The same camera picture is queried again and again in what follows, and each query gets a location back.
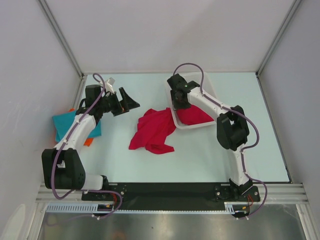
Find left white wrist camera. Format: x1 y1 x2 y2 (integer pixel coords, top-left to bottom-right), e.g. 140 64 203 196
104 77 115 94

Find white plastic basket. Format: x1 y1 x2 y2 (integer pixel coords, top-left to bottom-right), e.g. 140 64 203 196
164 72 217 130

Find orange folded t shirt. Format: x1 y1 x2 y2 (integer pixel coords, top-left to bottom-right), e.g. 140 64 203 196
68 108 94 147

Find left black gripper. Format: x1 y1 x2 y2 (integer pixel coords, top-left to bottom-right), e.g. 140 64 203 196
97 87 139 117

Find white slotted cable duct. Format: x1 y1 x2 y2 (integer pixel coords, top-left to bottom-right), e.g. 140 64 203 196
46 202 248 215

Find red t shirt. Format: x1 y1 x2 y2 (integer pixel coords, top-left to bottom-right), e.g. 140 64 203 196
176 105 214 126
128 107 176 155

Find red t shirt in basket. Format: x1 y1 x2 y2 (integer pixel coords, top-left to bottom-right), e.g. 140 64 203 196
176 105 214 126

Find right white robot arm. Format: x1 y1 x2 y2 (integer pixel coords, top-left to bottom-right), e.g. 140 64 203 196
167 73 253 201

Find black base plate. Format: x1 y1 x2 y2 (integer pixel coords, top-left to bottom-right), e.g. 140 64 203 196
81 182 261 211

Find teal folded t shirt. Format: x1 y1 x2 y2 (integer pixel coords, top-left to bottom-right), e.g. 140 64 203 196
52 112 102 143

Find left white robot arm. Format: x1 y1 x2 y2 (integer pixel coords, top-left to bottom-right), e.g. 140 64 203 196
41 84 140 200

